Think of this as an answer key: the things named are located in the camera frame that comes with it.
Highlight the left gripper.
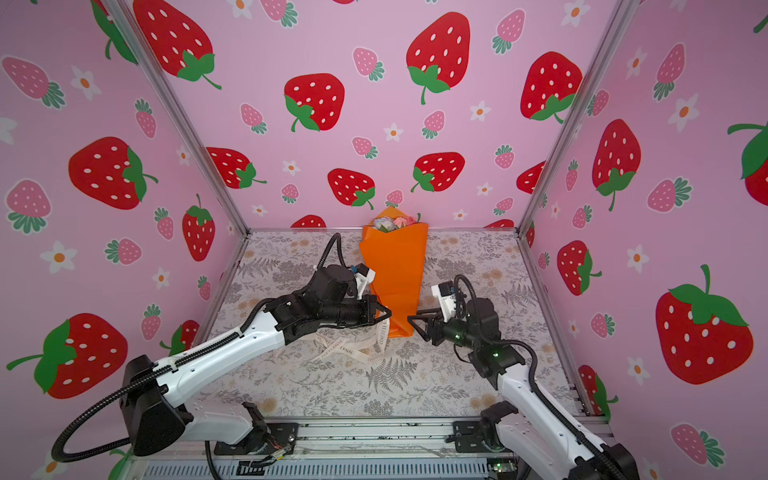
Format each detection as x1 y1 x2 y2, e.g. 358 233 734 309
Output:
320 295 395 328

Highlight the cream ribbon string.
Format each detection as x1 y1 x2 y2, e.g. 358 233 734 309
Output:
299 320 391 364

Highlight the orange wrapping paper sheet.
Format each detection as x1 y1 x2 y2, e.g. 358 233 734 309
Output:
359 207 429 338

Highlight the pink fake rose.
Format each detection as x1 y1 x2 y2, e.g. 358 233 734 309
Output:
393 216 417 229

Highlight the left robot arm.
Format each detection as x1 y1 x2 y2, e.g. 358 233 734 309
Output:
51 264 392 463

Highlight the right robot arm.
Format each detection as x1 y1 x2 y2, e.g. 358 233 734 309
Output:
408 285 639 479

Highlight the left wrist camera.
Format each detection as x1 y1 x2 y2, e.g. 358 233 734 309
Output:
350 264 376 295

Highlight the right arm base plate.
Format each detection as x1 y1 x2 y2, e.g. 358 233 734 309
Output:
444 419 519 454

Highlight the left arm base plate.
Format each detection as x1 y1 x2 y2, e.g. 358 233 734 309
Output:
213 422 299 457

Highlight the aluminium front rail frame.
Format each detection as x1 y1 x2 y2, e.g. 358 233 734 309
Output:
117 417 542 479

